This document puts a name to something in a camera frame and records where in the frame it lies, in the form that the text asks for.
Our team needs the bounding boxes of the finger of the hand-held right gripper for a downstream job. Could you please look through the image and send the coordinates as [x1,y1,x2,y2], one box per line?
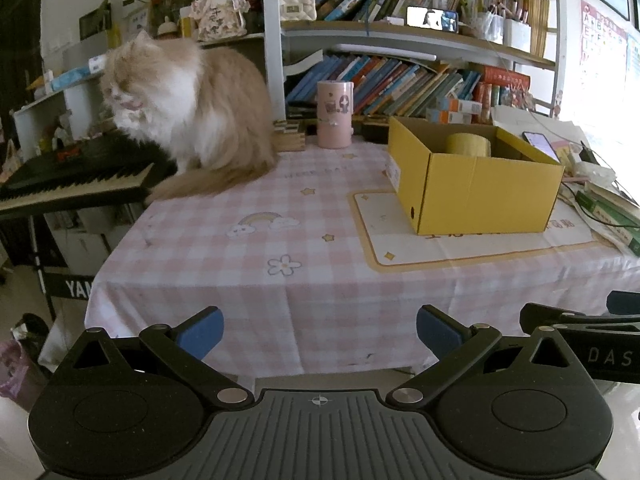
[520,302,640,335]
[606,290,640,316]

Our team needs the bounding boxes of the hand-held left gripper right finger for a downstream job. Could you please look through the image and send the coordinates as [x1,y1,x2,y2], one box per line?
[386,305,593,407]

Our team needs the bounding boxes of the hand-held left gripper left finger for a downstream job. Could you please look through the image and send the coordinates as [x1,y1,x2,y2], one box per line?
[50,306,253,407]

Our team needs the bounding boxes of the yellow cardboard box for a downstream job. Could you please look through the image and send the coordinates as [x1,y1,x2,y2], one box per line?
[387,116,566,236]

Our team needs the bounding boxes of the yellow tape roll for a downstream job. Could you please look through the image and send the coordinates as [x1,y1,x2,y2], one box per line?
[444,132,494,157]

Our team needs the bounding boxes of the green book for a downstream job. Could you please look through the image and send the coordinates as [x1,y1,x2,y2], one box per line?
[574,189,640,257]

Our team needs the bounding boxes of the white orange-bordered desk mat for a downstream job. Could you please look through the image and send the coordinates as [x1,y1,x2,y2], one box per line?
[348,189,609,274]

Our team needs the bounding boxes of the white plastic box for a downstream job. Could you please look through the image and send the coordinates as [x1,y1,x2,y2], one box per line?
[569,159,619,187]

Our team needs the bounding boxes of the black keyboard stand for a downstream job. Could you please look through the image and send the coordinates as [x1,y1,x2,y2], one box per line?
[29,211,97,322]

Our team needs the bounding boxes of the smartphone with lit screen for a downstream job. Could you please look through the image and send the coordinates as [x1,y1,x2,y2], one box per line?
[522,130,561,164]

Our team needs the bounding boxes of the pink plastic bag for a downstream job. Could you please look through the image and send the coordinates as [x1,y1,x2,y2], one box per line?
[0,339,47,412]

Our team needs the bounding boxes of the black piano keyboard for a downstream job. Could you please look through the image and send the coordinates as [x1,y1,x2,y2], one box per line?
[0,131,179,219]

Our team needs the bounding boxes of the black box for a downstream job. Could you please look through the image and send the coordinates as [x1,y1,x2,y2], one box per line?
[360,120,391,144]

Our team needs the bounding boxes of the checkered wooden box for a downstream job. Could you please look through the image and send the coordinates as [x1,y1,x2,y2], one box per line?
[272,119,307,154]

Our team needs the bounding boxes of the orange white cartons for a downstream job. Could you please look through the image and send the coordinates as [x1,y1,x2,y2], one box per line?
[425,96,484,126]

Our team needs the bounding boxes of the white paper calendar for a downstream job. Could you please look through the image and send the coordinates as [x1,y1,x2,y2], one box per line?
[491,104,587,137]

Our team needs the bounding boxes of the fluffy orange white cat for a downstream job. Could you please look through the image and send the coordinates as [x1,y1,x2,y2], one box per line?
[99,29,279,206]

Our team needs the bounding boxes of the pink cylindrical tin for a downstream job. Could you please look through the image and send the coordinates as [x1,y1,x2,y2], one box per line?
[315,80,355,149]

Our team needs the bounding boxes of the red book box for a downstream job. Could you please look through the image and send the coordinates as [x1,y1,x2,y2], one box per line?
[476,65,533,109]

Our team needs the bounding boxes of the row of leaning books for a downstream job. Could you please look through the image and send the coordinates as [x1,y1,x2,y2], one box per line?
[284,54,484,119]

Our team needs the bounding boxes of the white storage containers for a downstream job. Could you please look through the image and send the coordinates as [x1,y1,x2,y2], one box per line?
[501,16,533,54]

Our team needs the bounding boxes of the white bookshelf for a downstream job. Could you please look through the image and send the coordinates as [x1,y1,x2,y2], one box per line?
[261,0,562,122]

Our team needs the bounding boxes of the lit screen device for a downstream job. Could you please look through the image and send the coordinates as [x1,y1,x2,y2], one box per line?
[405,5,459,34]

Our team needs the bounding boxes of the wall poster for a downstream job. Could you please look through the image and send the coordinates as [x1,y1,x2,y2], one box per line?
[579,0,629,97]

